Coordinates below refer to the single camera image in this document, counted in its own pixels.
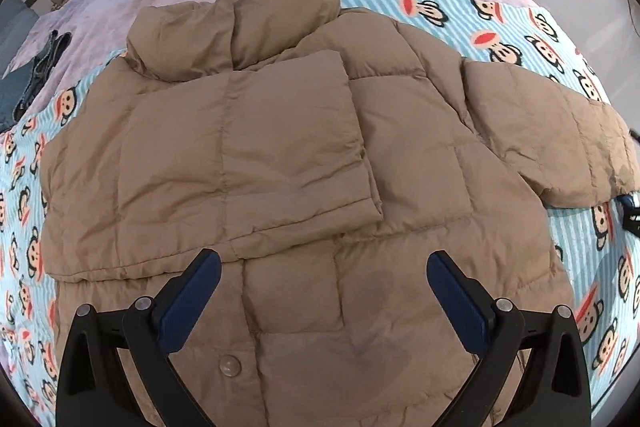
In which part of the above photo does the brown puffer jacket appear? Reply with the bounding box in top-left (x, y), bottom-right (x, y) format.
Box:
top-left (39, 0), bottom-right (640, 427)

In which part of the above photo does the dark denim garment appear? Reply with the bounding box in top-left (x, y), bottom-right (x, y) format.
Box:
top-left (12, 30), bottom-right (74, 118)

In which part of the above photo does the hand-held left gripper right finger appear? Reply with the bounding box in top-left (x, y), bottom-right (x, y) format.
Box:
top-left (426, 250), bottom-right (593, 427)

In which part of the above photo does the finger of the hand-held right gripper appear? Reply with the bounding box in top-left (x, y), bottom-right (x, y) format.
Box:
top-left (621, 191), bottom-right (640, 235)

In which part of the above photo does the monkey print striped blanket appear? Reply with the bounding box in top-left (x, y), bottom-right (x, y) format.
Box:
top-left (0, 0), bottom-right (640, 423)

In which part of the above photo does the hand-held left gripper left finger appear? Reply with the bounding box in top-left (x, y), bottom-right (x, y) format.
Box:
top-left (55, 248), bottom-right (223, 427)

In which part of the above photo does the dark teal folded cloth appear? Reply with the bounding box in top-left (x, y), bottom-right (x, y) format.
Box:
top-left (0, 62), bottom-right (37, 134)

